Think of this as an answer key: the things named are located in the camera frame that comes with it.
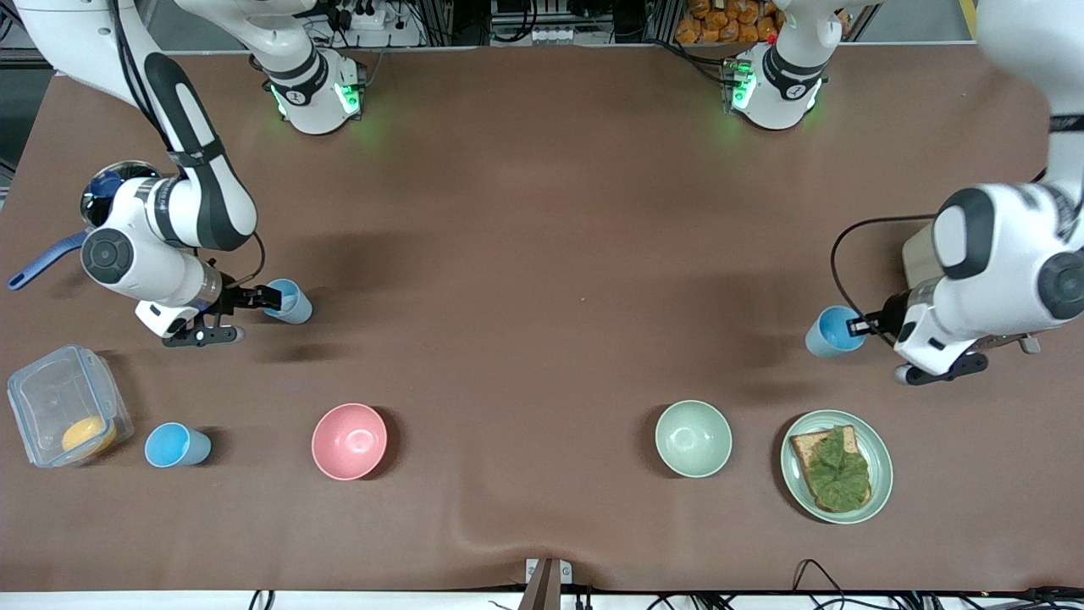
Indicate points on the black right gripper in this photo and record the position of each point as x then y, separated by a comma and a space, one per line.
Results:
235, 298

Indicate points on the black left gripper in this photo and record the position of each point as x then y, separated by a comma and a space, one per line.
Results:
891, 319

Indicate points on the light blue plastic cup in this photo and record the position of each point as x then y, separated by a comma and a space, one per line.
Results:
174, 446
821, 341
298, 312

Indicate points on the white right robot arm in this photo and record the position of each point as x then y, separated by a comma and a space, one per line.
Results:
212, 195

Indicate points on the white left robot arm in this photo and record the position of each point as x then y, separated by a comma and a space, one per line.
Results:
1008, 254

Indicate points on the beige box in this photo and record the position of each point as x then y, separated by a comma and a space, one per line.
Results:
919, 258

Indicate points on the toast bread slice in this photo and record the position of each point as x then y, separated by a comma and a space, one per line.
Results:
803, 449

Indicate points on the pale green plate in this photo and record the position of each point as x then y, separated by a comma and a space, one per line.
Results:
881, 474

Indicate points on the green lettuce leaf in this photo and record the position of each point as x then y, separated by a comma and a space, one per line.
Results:
840, 474

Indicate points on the pink bowl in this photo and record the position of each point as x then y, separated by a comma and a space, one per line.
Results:
349, 440

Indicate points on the pale green bowl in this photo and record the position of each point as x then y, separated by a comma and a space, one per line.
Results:
693, 438

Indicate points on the yellow orange round food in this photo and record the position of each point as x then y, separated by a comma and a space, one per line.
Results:
89, 436

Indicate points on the clear plastic lidded container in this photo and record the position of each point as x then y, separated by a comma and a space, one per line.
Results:
51, 398

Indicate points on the brown table cover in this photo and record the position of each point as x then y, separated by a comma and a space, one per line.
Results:
542, 254

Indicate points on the white power strip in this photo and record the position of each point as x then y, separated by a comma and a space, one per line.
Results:
362, 17

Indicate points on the orange snack packets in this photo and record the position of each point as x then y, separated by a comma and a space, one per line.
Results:
728, 21

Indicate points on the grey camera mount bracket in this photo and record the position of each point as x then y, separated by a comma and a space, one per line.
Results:
546, 585

